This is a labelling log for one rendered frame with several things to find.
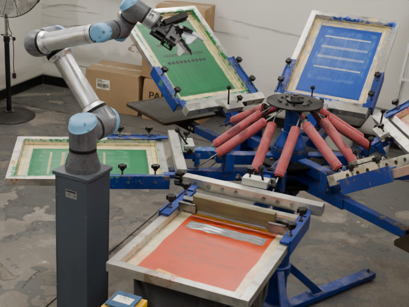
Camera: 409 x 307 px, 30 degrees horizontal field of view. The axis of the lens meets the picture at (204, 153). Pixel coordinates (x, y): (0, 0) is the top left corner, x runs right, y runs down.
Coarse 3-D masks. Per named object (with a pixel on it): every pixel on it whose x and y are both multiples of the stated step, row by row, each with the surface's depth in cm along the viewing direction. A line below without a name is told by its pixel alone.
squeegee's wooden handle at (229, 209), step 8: (200, 200) 338; (208, 200) 336; (216, 200) 335; (224, 200) 336; (200, 208) 339; (208, 208) 338; (216, 208) 336; (224, 208) 335; (232, 208) 333; (240, 208) 331; (248, 208) 330; (256, 208) 330; (224, 216) 336; (232, 216) 334; (240, 216) 333; (248, 216) 331; (256, 216) 329; (264, 216) 328; (272, 216) 326; (264, 224) 329
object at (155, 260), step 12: (192, 216) 343; (180, 228) 331; (228, 228) 334; (168, 240) 321; (204, 240) 322; (216, 240) 323; (156, 252) 310; (144, 264) 300; (156, 264) 301; (168, 264) 301; (180, 264) 302; (192, 264) 302; (180, 276) 294
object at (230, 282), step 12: (240, 228) 335; (228, 240) 324; (252, 252) 315; (240, 264) 305; (252, 264) 305; (192, 276) 294; (204, 276) 295; (216, 276) 295; (228, 276) 296; (240, 276) 296; (228, 288) 287
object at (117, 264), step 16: (160, 224) 327; (144, 240) 314; (128, 256) 303; (272, 256) 305; (112, 272) 293; (128, 272) 290; (144, 272) 288; (160, 272) 288; (272, 272) 298; (176, 288) 284; (192, 288) 281; (208, 288) 280; (256, 288) 282; (240, 304) 275
